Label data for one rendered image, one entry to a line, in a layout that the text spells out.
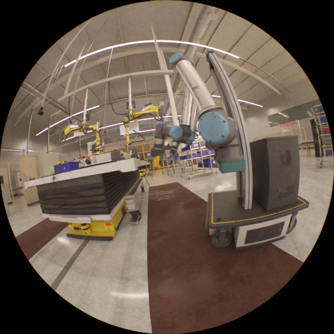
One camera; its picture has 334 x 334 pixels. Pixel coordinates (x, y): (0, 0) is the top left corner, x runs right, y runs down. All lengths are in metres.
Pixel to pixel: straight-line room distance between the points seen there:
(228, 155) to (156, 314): 1.02
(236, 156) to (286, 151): 0.43
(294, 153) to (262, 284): 0.88
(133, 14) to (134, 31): 1.55
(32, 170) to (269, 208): 6.42
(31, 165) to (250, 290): 6.34
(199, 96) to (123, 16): 9.42
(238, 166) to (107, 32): 10.24
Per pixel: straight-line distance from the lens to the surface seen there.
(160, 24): 10.27
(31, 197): 5.74
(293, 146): 0.99
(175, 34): 10.78
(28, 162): 5.85
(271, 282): 0.94
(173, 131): 0.72
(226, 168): 0.67
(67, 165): 1.11
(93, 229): 1.59
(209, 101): 0.62
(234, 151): 0.70
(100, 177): 0.96
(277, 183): 0.91
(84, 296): 1.05
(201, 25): 7.93
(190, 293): 0.84
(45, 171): 6.23
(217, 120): 0.52
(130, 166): 0.83
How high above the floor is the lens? 0.78
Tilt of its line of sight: 3 degrees down
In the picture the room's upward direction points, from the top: 9 degrees counter-clockwise
